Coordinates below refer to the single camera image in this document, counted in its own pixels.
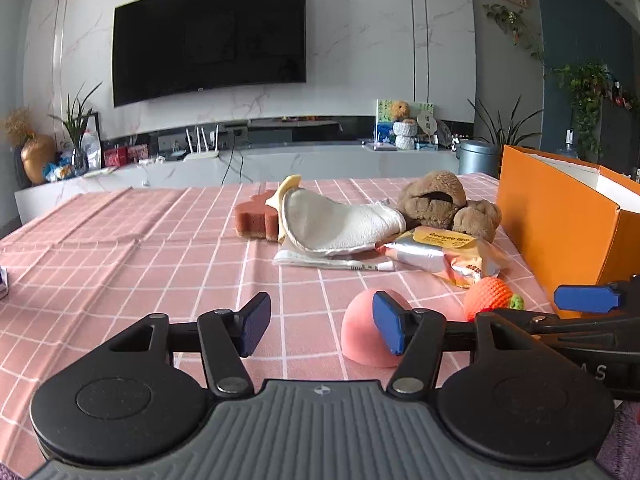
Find long-leaf green floor plant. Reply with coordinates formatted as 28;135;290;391
467;95;544;153

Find orange crocheted carrot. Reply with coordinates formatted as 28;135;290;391
462;277;525;323

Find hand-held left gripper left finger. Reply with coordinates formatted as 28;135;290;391
107;291;273;401

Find white wifi router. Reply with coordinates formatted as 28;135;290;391
182;126;221;162

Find round paper fan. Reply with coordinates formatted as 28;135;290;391
416;112;439;139

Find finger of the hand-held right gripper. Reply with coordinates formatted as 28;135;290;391
492;308;640;356
554;275;640;315

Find hanging wall vine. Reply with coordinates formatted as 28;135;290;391
482;4;546;64

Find reddish brown sponge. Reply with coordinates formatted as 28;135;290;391
235;191;282;243

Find clear-wrapped white tissue pack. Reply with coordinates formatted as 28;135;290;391
272;246;397;272

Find black wall television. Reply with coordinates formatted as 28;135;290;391
111;0;307;108

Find grey metal trash can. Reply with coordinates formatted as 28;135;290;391
456;140;502;179

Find dried flower bunch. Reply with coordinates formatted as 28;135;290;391
4;106;37;149

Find green blue picture card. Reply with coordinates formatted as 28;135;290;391
375;99;435;147

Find blue white snack bag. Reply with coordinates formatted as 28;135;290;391
42;156;76;182

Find pink dome sponge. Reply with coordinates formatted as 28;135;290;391
341;288;468;368

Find purple shaggy rug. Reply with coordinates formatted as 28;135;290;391
597;400;640;480

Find black power cable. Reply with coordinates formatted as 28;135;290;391
219;146;247;187

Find white marble television console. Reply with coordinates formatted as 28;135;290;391
14;140;461;226

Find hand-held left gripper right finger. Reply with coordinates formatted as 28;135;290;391
372;290;551;403

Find white plastic bag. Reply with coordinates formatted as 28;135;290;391
82;130;103;170

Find orange silver wipes packet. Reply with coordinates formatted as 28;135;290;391
375;226;508;289

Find dark tall cabinet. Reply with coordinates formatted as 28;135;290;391
597;96;640;177

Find orange cardboard box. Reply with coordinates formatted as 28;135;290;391
496;144;640;320

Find pink checkered tablecloth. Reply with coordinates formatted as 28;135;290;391
0;172;621;478

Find trailing pothos plant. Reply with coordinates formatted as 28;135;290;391
552;62;622;157

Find teddy bear on stand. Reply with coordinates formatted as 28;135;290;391
392;121;419;151

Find golden vase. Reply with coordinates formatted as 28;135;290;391
21;134;57;186

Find green plant in glass vase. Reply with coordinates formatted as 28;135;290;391
50;82;104;177

